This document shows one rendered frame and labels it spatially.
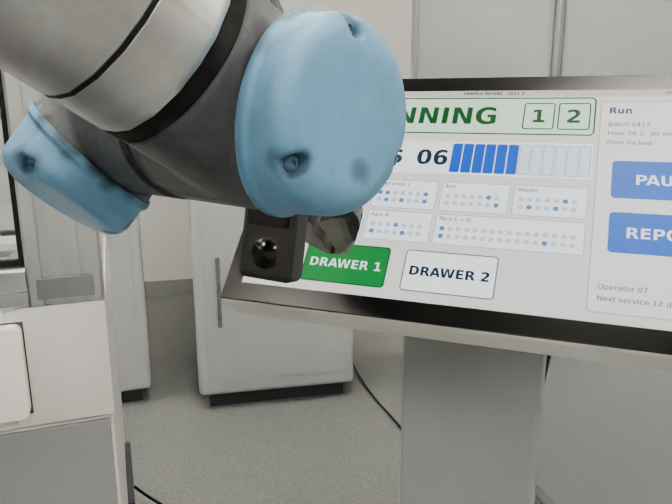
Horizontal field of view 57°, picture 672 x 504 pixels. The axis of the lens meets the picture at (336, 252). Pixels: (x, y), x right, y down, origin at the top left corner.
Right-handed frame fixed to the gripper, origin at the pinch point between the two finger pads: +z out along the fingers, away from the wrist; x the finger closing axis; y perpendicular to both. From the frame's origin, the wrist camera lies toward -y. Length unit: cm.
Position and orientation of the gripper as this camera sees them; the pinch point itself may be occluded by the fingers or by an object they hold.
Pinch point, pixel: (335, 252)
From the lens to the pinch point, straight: 61.8
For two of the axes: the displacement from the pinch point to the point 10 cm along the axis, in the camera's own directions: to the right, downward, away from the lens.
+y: 2.4, -8.8, 4.1
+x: -9.3, -0.9, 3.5
